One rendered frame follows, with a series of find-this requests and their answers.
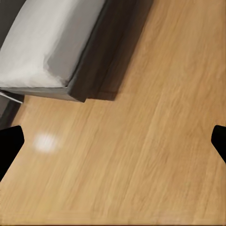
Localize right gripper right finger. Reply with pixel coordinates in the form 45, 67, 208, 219
211, 125, 226, 163

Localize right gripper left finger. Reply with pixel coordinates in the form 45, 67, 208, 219
0, 125, 24, 182

